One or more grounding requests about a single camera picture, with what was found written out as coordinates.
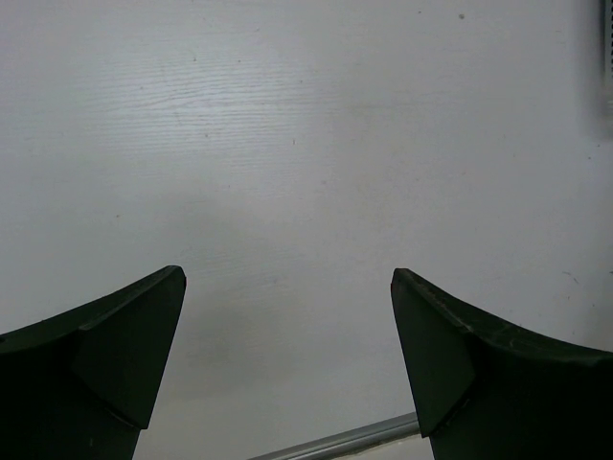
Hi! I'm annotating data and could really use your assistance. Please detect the aluminium table edge rail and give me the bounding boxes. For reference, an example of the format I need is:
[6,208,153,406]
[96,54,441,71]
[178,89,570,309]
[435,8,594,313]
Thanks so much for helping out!
[252,412,420,460]

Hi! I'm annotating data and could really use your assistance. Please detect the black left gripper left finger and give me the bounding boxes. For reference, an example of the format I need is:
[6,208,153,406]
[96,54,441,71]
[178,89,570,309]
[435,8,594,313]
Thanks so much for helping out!
[1,265,186,459]

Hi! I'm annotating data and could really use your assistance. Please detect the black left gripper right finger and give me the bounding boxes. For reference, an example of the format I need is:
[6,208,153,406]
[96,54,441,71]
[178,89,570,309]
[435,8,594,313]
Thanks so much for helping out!
[391,268,612,459]

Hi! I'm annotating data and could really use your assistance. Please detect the white plastic mesh basket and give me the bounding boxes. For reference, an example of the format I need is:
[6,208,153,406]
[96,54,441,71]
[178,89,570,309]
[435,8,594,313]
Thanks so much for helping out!
[599,0,613,118]

